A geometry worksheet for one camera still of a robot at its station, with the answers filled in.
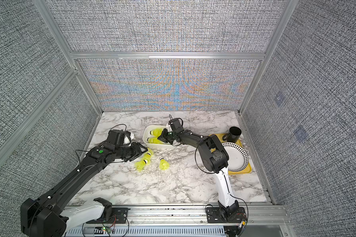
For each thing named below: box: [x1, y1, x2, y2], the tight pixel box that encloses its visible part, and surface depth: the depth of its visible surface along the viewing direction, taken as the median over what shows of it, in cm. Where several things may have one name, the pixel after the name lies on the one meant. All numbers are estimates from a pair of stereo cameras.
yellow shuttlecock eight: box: [159, 157, 170, 171], surface depth 92 cm
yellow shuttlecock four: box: [134, 158, 149, 172], surface depth 92 cm
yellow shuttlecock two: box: [146, 136, 165, 145], surface depth 99 cm
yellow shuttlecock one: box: [149, 127, 165, 138], surface depth 105 cm
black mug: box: [222, 126, 242, 143], surface depth 99 cm
